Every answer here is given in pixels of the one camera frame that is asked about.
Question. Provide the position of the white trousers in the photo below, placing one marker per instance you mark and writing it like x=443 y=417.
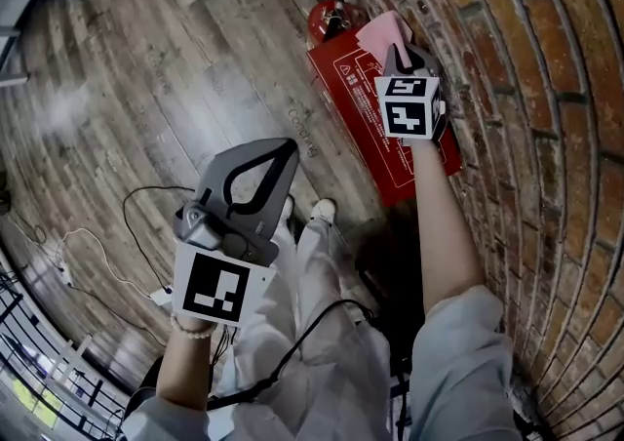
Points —
x=326 y=380

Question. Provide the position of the pink cloth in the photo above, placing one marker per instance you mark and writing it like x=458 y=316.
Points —
x=382 y=31

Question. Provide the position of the light grey shirt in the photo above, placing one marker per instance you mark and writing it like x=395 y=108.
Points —
x=458 y=371

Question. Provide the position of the black metal rack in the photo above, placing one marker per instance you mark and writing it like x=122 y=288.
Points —
x=12 y=302

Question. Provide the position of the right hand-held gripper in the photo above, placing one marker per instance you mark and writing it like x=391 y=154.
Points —
x=407 y=117

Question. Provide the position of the person's left forearm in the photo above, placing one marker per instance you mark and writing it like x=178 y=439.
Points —
x=185 y=371

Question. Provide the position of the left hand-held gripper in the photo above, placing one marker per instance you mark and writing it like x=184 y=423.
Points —
x=214 y=283

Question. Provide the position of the white power strip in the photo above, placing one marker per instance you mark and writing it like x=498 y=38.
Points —
x=66 y=273

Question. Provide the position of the red fire extinguisher box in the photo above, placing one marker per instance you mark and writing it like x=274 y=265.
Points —
x=365 y=127

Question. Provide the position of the person's right forearm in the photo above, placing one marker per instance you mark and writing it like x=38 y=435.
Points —
x=443 y=234

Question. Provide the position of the white shoe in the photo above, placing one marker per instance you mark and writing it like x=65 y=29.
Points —
x=324 y=210
x=287 y=210

